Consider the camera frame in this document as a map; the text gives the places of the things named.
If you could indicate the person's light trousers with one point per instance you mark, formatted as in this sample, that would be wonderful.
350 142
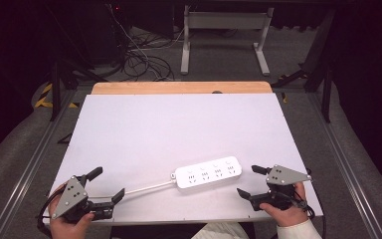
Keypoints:
222 231

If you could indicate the white metal desk frame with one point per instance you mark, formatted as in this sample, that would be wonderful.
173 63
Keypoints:
225 20

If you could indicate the person's left hand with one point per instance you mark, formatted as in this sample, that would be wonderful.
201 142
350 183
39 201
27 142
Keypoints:
66 229

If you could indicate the aluminium floor rail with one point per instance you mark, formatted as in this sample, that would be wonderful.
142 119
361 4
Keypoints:
30 169
348 169

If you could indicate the person's right hand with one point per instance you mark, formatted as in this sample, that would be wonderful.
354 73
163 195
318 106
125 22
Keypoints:
290 216

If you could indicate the black metal stand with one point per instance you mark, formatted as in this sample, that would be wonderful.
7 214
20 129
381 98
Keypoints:
326 86
55 89

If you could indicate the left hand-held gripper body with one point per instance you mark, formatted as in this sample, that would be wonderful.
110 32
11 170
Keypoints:
69 197

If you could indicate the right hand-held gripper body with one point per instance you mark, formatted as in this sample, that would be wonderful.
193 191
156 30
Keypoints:
283 175

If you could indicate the yellow black hazard tape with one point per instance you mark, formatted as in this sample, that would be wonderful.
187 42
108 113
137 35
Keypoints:
44 98

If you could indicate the small black table bracket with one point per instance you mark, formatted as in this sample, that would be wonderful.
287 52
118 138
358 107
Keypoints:
65 138

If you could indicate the black computer case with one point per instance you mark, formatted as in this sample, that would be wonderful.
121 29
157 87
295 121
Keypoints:
104 31

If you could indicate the white power strip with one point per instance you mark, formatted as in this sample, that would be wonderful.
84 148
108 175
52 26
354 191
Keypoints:
209 172

